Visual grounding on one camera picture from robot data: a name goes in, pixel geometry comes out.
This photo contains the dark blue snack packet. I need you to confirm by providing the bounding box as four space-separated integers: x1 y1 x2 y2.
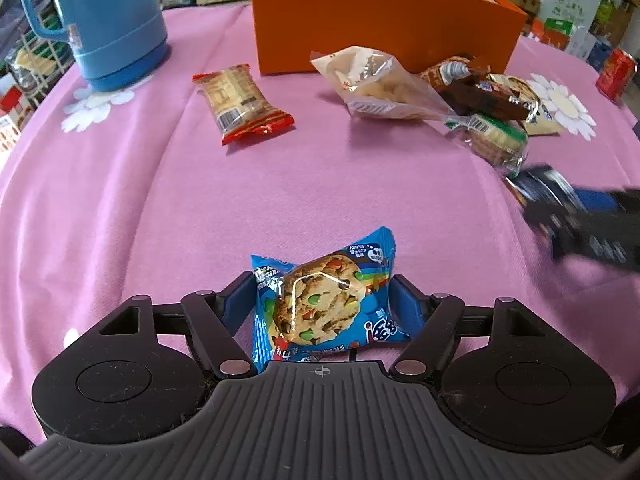
504 163 577 211

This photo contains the red cracker packet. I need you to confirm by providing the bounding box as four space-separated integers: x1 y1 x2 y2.
192 63 296 147

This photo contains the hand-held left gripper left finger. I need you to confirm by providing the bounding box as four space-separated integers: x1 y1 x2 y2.
92 271 258 381

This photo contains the blue thermos jug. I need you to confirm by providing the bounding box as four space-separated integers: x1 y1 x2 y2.
11 0 170 93

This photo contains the blue chip cookie packet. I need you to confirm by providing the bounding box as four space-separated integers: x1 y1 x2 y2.
250 226 399 364

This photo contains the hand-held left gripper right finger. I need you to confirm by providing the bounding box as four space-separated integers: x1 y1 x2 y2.
389 274 548 382

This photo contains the green edged cracker packet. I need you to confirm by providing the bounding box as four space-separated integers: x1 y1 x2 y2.
445 112 531 170

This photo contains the beige flat packet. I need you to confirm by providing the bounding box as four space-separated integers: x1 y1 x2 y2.
525 104 565 137

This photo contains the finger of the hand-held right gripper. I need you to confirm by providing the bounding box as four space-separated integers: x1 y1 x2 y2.
572 185 640 217
521 199 595 262

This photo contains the clear packet of beige puffs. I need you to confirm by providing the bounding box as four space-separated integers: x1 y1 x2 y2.
309 45 454 122

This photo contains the orange cardboard box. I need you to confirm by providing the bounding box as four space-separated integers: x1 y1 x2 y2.
250 0 529 77

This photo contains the red drink can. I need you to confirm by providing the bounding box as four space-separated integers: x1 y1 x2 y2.
595 48 640 105

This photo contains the brown chocolate cookie packet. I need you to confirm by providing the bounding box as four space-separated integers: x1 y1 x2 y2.
452 72 540 122

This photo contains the orange and white carton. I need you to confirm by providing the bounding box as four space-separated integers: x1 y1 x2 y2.
520 16 544 42

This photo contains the pink flowered tablecloth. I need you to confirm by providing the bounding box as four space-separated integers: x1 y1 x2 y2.
0 0 640 456

